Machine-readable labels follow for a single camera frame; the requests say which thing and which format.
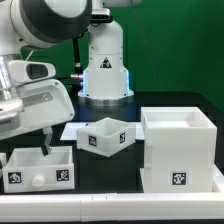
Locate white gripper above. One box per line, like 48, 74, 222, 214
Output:
0, 79, 75, 156

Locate white drawer with knob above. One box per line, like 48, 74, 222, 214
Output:
3, 146, 75, 193

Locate white drawer without knob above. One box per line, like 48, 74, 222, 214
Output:
76, 117, 136, 157

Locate white drawer cabinet box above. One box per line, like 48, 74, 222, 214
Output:
140, 107, 217, 193

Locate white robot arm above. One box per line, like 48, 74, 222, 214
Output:
0, 0, 99, 140

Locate white marker sheet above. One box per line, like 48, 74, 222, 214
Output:
60, 122, 144, 141

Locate white block at left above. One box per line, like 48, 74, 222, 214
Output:
0, 153, 7, 169

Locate black cables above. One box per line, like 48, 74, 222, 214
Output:
57, 75, 75, 88

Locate black camera stand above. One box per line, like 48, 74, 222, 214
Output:
70, 38, 83, 85

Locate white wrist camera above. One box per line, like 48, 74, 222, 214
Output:
8, 60, 56, 84

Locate white front border rail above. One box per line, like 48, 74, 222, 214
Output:
0, 193, 224, 222

